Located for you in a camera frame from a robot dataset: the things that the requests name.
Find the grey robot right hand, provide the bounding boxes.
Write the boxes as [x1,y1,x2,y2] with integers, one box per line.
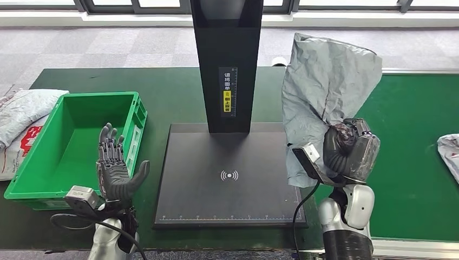
[323,118,381,184]

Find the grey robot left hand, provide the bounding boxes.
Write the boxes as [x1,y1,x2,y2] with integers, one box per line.
[96,122,150,203]

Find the plain grey poly parcel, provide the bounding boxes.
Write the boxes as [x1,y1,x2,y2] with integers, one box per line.
[281,32,383,188]

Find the white parcel with torn label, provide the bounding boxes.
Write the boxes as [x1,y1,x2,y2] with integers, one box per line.
[436,133,459,185]

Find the green conveyor belt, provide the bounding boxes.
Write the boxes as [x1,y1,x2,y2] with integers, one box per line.
[313,73,459,242]

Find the black inbound scanner machine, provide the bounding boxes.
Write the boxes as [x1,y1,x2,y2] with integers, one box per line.
[153,0,309,230]

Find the green plastic crate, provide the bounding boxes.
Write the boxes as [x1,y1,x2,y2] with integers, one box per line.
[4,91,148,211]

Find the grey poly bag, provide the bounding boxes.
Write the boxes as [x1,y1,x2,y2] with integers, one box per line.
[0,89,69,152]

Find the black yellow instruction sticker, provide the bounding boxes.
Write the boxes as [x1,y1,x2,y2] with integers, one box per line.
[219,67,238,118]

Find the white window sill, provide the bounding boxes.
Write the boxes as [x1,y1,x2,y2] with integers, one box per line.
[0,10,459,29]

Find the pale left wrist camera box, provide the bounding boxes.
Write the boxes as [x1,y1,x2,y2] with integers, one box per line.
[63,185,100,216]

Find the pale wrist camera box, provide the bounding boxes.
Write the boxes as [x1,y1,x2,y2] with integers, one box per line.
[63,185,100,216]
[292,142,342,187]

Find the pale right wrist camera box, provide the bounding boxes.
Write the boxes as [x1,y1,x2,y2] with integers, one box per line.
[292,142,342,187]

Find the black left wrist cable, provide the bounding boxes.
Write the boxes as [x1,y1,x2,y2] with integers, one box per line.
[50,213,148,260]

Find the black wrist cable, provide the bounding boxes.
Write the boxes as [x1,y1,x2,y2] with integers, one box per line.
[292,179,320,260]
[50,213,148,260]

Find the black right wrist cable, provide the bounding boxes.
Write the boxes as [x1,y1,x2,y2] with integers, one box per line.
[292,179,320,260]

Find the dark window frame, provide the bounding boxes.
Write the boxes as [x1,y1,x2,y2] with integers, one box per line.
[73,0,415,15]

